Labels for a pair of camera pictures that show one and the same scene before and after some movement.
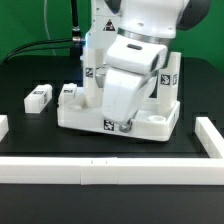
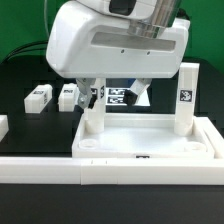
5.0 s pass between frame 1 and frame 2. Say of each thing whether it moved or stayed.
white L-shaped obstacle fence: stayed
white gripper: moved
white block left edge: stayed
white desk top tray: moved
